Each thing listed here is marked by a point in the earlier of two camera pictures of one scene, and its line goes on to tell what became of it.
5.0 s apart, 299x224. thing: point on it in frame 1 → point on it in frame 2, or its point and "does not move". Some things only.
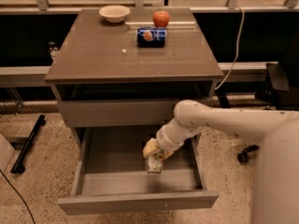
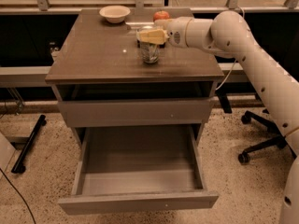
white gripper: (163, 141) → (176, 33)
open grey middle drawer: (110, 174) does not move
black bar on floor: (18, 166) does not move
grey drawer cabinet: (117, 77) does not move
